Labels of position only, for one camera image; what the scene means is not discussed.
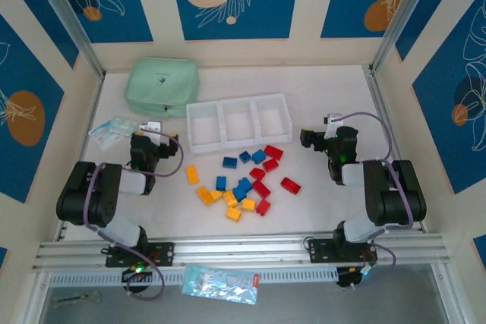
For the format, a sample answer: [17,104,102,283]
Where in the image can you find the clear plastic packet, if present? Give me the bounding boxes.
[87,118,127,152]
[112,114,137,137]

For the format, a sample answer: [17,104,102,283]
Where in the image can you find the mint green zipper pouch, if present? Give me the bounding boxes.
[125,57,201,119]

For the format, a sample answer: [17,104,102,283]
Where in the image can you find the black connector board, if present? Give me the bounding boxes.
[336,263,377,291]
[121,263,153,284]

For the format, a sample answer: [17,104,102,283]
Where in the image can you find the blue printed plastic bag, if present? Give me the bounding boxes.
[181,264,261,305]

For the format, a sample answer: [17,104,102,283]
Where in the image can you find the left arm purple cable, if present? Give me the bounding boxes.
[84,129,186,301]

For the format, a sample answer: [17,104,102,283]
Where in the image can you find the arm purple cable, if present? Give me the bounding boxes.
[339,111,415,291]
[84,129,186,301]

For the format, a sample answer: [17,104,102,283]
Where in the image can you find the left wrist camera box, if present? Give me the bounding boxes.
[140,120,163,136]

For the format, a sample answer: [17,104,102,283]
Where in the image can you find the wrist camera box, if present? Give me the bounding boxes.
[140,120,163,136]
[323,112,346,139]

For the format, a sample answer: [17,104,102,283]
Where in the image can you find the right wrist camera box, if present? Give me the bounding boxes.
[323,112,346,139]

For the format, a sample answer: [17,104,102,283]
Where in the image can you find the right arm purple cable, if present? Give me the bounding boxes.
[339,111,415,291]

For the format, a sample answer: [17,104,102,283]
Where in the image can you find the aluminium side rail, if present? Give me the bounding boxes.
[366,65,426,234]
[56,73,106,241]

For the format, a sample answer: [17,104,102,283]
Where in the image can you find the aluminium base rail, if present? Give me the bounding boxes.
[32,231,453,274]

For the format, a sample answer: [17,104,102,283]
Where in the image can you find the white slotted cable duct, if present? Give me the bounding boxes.
[49,267,339,288]

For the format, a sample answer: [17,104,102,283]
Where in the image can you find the aluminium frame post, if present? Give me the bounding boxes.
[28,0,106,78]
[371,0,445,74]

